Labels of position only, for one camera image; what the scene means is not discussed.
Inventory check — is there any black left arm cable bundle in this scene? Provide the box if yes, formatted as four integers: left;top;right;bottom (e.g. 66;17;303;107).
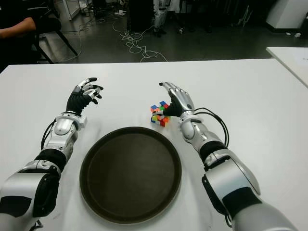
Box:
40;120;57;151

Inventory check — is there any round dark brown plate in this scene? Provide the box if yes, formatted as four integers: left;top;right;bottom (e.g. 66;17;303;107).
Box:
79;127;182;223

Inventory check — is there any multicoloured Rubik's cube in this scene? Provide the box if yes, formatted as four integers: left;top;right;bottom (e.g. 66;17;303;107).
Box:
151;101;171;128

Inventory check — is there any tall black cabinet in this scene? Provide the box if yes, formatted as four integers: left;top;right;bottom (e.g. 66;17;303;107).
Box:
127;0;154;33

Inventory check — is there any white board panel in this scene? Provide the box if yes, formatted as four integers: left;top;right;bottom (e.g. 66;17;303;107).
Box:
54;0;81;21

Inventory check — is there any black metal chair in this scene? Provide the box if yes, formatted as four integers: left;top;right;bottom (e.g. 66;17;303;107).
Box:
31;4;79;64

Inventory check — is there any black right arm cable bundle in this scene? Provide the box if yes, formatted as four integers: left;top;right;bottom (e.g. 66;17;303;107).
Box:
193;107;234;228

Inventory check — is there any robot right hand black silver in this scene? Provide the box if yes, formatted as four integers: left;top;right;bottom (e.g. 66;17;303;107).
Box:
158;82;195;118

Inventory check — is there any tangled white floor cable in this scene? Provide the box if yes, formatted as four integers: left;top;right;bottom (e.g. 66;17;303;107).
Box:
113;16;169;63

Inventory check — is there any seated person in black shirt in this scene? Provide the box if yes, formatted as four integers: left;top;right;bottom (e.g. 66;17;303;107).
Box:
0;0;38;67

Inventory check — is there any person's bare forearm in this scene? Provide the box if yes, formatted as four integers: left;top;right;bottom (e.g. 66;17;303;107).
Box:
0;17;37;39

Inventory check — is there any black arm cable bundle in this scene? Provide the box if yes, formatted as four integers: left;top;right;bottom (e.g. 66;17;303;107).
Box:
40;120;57;151
193;107;234;228

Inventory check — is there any robot left hand black silver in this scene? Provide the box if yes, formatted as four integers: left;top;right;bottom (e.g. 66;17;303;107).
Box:
66;77;104;114

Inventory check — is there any white cabinet with black base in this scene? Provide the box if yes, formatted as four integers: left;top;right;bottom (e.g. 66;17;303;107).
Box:
266;0;308;31

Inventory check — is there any white side table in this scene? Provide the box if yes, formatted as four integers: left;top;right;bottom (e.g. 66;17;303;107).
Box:
266;47;308;89

